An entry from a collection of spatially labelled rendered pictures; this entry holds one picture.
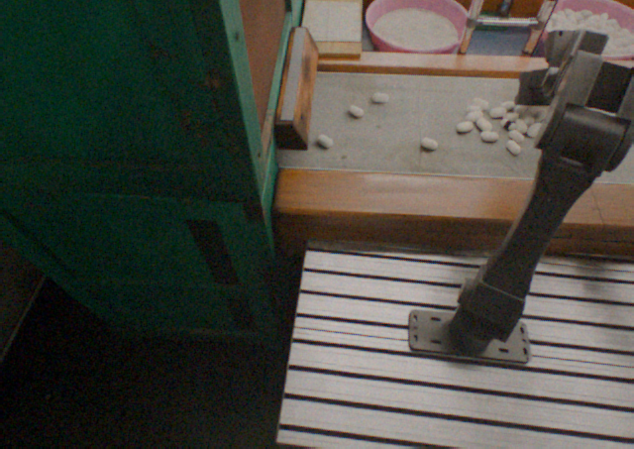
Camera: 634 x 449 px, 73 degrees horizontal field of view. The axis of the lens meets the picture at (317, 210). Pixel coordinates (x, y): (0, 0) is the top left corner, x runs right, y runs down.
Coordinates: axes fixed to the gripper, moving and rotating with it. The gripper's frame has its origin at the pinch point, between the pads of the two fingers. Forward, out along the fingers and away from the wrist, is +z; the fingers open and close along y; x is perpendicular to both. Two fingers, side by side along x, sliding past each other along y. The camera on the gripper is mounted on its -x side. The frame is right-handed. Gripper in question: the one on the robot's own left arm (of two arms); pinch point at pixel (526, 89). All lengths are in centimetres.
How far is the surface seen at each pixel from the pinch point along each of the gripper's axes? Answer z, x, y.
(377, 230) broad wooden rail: -24.8, 27.1, 32.9
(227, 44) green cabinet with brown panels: -55, -2, 53
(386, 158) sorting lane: -14.6, 14.8, 31.3
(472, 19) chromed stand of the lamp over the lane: 2.6, -14.4, 13.3
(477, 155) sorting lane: -13.1, 13.5, 12.8
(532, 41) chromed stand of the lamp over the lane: 5.7, -10.8, -1.7
